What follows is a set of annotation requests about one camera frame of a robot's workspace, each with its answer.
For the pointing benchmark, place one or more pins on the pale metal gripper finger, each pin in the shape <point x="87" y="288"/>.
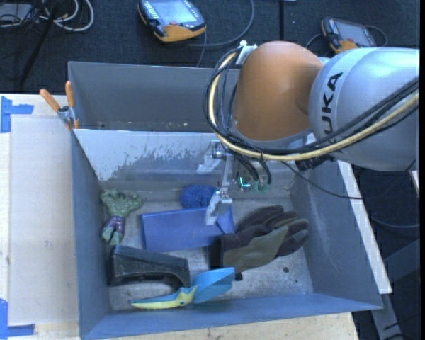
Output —
<point x="215" y="209"/>
<point x="209" y="163"/>

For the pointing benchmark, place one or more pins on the blue ball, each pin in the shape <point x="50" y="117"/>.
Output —
<point x="196" y="196"/>

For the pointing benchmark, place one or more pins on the blue flat block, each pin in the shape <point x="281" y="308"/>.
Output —
<point x="177" y="229"/>

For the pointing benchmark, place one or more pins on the dark brown and green glove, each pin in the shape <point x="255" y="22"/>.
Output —
<point x="258" y="246"/>

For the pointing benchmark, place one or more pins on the blue and yellow toy bird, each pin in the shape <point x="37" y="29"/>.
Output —
<point x="209" y="283"/>

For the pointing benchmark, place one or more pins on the black wedge-shaped block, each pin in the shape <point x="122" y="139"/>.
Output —
<point x="145" y="266"/>

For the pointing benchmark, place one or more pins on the green toy figure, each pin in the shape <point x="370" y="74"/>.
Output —
<point x="119" y="204"/>

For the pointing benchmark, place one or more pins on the grey metal bin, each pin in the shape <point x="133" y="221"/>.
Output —
<point x="198" y="317"/>

